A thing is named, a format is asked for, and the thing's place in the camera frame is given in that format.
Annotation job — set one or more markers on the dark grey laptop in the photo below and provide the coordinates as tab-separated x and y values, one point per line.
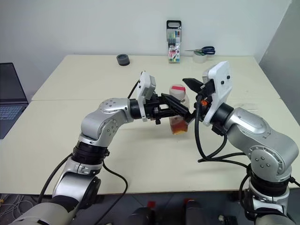
9	82

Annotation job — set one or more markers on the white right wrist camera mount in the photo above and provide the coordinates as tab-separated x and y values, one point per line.
222	77

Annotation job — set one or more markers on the marker pen pack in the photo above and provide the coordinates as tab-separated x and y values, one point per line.
174	42

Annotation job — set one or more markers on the black round lid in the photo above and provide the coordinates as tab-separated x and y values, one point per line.
123	59

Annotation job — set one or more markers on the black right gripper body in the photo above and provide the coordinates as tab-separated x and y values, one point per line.
208	90

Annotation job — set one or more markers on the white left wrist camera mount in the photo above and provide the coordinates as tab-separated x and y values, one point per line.
145	84

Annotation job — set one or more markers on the small black floor device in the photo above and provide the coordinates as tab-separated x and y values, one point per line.
226	220

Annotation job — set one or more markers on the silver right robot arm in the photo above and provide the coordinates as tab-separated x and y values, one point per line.
253	126

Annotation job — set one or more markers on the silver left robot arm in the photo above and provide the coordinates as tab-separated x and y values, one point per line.
110	112

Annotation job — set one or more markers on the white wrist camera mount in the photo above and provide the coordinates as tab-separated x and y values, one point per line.
222	77
145	84

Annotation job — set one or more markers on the clear plastic bottle pink cap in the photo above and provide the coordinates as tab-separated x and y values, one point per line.
179	90

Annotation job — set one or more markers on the clear tape roll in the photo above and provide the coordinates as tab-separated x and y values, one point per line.
199	58

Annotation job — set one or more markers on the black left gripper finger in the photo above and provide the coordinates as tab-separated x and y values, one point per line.
172	114

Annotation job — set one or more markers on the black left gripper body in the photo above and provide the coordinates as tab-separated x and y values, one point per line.
154	110

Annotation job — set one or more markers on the dark rounded shape red top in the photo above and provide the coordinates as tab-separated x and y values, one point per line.
195	213
143	214

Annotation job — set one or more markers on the grey partition panel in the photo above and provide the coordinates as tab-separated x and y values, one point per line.
286	58

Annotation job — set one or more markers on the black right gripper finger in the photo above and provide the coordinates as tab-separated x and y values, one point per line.
193	84
180	106

